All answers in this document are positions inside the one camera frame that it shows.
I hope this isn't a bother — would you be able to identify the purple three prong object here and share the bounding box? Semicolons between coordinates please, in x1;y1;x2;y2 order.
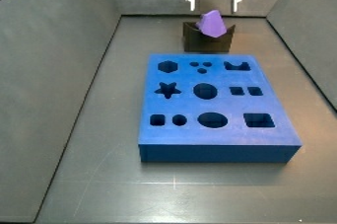
195;10;226;37

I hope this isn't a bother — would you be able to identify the dark curved fixture block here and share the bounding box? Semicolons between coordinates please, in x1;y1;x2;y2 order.
182;22;235;53

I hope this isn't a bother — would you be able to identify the blue shape sorter board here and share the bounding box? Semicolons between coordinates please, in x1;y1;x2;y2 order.
138;54;300;163

